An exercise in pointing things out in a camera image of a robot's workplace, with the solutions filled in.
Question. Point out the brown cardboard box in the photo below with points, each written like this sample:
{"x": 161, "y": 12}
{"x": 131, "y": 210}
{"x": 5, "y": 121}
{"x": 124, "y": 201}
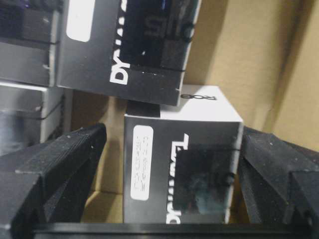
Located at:
{"x": 264, "y": 56}

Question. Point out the black white Dynamixel box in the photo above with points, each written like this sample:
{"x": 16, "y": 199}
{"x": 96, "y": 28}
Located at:
{"x": 180, "y": 162}

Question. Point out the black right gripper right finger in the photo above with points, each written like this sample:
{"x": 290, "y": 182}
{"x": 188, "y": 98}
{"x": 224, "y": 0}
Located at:
{"x": 279, "y": 180}

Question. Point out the black Dynamixel box top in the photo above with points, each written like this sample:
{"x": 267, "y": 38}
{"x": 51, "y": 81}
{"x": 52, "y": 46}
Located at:
{"x": 131, "y": 49}

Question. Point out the grey box lower left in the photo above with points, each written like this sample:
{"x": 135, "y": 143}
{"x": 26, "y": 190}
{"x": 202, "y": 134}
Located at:
{"x": 30, "y": 115}

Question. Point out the grey black box left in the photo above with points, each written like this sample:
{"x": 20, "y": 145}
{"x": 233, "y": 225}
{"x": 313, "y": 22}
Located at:
{"x": 29, "y": 40}

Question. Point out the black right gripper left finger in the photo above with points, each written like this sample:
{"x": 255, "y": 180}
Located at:
{"x": 49, "y": 182}

